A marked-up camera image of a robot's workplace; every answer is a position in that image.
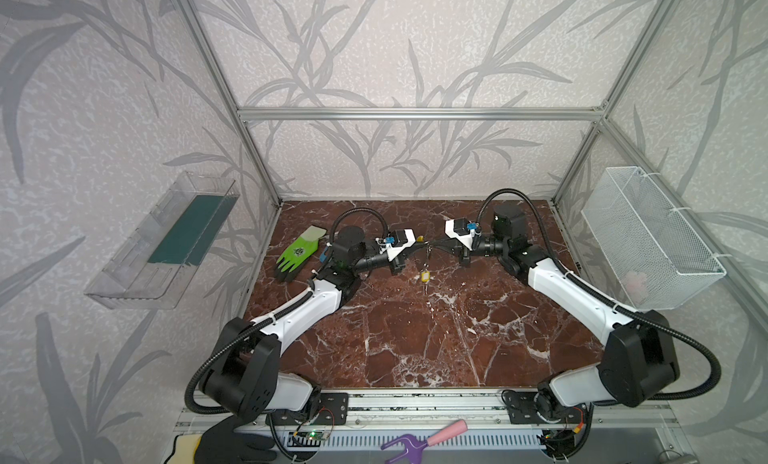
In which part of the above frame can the white wire mesh basket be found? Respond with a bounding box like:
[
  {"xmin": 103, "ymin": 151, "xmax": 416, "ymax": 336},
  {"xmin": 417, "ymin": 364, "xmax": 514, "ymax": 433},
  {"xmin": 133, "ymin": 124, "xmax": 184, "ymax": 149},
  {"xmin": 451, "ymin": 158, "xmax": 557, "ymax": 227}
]
[{"xmin": 582, "ymin": 166, "xmax": 727, "ymax": 310}]

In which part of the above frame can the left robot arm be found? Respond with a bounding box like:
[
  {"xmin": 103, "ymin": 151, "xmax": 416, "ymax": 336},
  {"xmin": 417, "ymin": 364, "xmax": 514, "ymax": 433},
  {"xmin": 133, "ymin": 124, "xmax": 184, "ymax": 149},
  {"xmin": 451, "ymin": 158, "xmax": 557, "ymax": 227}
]
[{"xmin": 184, "ymin": 226, "xmax": 417, "ymax": 422}]

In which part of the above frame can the aluminium cage frame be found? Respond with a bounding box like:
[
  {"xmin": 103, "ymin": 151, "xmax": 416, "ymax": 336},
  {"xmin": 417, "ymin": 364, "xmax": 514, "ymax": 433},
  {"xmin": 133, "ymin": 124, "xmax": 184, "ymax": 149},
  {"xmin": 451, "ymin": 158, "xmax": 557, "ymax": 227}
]
[{"xmin": 167, "ymin": 0, "xmax": 768, "ymax": 339}]

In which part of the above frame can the aluminium front rail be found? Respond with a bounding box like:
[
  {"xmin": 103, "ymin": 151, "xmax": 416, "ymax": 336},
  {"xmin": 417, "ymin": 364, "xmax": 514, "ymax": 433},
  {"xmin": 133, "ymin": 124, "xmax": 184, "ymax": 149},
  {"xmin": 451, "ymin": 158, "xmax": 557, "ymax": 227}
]
[{"xmin": 176, "ymin": 388, "xmax": 680, "ymax": 435}]

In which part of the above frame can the black rubber glove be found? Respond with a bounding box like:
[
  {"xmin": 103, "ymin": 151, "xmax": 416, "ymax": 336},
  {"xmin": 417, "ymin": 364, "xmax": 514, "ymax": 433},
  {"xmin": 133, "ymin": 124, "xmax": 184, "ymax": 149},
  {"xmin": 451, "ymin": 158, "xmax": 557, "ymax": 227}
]
[{"xmin": 194, "ymin": 416, "xmax": 277, "ymax": 464}]

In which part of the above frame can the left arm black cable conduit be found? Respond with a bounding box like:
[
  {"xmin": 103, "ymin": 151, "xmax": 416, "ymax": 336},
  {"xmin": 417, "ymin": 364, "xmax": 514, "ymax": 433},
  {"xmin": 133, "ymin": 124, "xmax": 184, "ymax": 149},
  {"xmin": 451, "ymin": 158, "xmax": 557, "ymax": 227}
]
[{"xmin": 183, "ymin": 207, "xmax": 391, "ymax": 416}]

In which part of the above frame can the key with yellow cap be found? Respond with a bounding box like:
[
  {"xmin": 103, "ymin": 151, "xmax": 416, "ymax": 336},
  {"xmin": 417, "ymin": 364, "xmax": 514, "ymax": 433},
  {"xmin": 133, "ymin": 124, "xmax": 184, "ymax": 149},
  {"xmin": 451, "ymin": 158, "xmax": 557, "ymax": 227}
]
[{"xmin": 420, "ymin": 270, "xmax": 431, "ymax": 294}]

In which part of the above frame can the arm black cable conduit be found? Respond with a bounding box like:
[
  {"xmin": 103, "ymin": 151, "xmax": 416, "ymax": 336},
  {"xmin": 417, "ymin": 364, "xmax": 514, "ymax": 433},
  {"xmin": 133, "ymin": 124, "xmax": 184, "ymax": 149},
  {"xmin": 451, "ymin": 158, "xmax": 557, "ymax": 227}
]
[
  {"xmin": 475, "ymin": 188, "xmax": 722, "ymax": 402},
  {"xmin": 183, "ymin": 207, "xmax": 391, "ymax": 416}
]

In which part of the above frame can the clear plastic wall tray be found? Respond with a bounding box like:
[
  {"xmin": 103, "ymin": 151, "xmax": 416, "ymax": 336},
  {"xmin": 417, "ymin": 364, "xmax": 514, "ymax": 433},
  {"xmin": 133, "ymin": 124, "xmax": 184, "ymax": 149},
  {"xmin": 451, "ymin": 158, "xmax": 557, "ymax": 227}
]
[{"xmin": 85, "ymin": 171, "xmax": 240, "ymax": 310}]

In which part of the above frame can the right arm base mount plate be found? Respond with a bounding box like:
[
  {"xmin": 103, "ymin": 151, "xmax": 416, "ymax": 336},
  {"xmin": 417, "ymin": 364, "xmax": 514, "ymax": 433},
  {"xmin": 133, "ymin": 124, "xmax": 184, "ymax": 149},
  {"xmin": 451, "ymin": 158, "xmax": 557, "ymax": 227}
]
[{"xmin": 501, "ymin": 389, "xmax": 588, "ymax": 427}]

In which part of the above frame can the purple rake pink handle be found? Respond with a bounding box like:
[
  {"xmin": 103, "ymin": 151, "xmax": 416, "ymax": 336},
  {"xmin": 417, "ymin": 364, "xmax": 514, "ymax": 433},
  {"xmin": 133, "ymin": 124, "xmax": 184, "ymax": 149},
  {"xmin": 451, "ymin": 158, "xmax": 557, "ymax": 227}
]
[{"xmin": 380, "ymin": 419, "xmax": 468, "ymax": 464}]

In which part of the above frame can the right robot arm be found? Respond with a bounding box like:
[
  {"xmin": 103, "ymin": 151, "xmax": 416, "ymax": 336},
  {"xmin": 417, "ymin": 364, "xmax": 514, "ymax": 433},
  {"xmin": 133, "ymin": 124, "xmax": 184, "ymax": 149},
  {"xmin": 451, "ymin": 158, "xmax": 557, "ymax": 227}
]
[{"xmin": 441, "ymin": 202, "xmax": 680, "ymax": 419}]

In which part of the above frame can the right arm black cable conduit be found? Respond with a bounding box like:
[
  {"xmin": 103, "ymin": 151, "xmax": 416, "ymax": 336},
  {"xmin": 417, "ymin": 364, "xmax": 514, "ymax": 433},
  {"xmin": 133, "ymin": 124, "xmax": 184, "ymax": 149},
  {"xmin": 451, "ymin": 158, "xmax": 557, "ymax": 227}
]
[{"xmin": 475, "ymin": 188, "xmax": 722, "ymax": 402}]

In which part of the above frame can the silver keyring band yellow tag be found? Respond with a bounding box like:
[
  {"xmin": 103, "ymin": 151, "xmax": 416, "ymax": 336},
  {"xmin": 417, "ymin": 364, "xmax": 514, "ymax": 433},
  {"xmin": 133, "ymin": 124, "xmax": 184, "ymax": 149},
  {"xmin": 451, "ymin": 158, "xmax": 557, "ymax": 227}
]
[{"xmin": 422, "ymin": 243, "xmax": 432, "ymax": 272}]

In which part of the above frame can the green gardening glove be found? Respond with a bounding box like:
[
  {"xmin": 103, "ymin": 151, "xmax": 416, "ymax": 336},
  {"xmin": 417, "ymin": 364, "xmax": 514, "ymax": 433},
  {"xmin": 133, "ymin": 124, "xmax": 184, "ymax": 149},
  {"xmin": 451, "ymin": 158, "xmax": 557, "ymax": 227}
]
[{"xmin": 274, "ymin": 225, "xmax": 326, "ymax": 282}]

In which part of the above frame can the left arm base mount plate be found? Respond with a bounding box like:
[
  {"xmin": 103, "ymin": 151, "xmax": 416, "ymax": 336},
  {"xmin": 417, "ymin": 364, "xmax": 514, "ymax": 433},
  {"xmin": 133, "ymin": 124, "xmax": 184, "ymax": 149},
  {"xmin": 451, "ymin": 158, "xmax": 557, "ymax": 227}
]
[{"xmin": 266, "ymin": 391, "xmax": 350, "ymax": 426}]

